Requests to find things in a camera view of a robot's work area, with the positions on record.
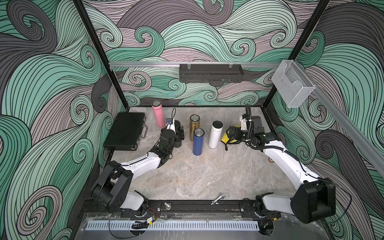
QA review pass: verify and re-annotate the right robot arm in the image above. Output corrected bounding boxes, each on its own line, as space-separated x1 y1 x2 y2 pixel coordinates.
222 115 336 224

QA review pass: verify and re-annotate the black wall shelf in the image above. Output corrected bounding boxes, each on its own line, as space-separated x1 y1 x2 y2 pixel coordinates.
179 64 244 87

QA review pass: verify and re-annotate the gold thermos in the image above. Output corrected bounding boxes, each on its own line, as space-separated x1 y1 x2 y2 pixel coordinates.
190 114 200 141

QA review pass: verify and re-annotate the silver bolt on rail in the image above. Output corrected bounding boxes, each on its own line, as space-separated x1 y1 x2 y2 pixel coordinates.
211 194 225 205

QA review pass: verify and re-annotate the clear acrylic wall holder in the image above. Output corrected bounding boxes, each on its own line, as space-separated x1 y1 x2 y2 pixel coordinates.
272 60 316 108

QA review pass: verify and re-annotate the pink thermos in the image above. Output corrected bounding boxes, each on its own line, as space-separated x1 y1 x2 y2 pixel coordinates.
152 100 166 128

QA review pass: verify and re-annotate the white slotted cable duct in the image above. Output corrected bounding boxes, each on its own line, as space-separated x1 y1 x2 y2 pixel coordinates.
85 220 260 231

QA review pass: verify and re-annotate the black hard case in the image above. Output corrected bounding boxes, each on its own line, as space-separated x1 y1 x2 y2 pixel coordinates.
103 112 148 151

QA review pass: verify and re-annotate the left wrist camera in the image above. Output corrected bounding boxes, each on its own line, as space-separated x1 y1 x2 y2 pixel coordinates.
166 118 176 133

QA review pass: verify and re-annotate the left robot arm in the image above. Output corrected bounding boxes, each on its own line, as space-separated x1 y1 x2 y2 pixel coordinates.
91 118 185 216

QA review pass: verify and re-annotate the blue thermos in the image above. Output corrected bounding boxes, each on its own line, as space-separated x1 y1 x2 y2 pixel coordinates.
193 128 205 156

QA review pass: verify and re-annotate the white thermos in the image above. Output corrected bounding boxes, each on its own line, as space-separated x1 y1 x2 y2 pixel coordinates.
209 121 224 149

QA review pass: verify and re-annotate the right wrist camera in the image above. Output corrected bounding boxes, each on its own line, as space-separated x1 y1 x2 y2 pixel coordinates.
240 115 248 131

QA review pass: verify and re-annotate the silver knob on rail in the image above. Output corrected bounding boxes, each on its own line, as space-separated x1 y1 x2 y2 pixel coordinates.
164 203 172 210

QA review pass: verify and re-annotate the black thermos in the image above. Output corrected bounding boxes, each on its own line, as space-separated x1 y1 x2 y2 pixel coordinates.
174 120 185 148

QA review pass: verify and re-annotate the yellow grey cleaning cloth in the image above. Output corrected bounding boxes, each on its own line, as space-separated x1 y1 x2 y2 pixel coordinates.
221 125 241 151

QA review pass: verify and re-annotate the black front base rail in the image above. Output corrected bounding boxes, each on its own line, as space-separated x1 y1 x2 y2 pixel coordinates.
80 199 319 214

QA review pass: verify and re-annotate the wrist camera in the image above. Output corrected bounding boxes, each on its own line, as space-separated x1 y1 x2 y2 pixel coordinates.
240 115 248 131
166 118 176 133

